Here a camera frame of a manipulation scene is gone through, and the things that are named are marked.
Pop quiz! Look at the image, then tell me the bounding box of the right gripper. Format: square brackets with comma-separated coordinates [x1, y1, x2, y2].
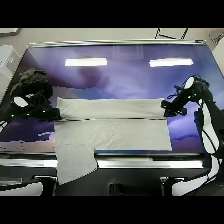
[161, 96, 189, 118]

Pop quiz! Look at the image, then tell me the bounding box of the grey garment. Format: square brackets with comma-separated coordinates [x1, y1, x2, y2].
[54, 96, 174, 186]

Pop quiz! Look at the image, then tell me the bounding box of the silver frame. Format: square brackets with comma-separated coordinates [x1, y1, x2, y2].
[0, 39, 224, 197]

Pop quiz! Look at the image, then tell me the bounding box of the dark green garment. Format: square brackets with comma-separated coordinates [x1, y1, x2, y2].
[9, 67, 55, 101]

